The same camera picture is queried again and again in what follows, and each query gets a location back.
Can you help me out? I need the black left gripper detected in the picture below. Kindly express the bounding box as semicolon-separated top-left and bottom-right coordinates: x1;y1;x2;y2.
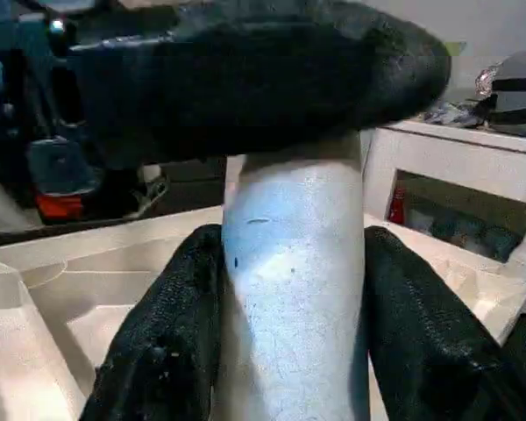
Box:
0;39;167;220

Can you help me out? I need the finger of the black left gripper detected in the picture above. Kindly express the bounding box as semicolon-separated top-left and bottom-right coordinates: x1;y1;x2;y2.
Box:
68;0;452;159

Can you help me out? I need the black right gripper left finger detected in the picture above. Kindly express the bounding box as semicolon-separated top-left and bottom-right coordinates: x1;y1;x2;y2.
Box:
81;223;227;421

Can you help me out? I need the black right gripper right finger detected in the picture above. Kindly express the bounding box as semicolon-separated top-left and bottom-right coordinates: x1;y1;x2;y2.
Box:
362;225;526;421

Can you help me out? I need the white plastic table top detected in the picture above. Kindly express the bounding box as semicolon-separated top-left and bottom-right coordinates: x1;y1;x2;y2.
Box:
0;205;526;421

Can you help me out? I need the white plastic table leg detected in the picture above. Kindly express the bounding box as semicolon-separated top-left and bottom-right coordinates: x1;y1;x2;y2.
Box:
218;131;373;421

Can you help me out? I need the dark grey round device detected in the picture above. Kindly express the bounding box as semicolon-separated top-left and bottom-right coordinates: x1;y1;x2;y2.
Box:
477;47;526;137

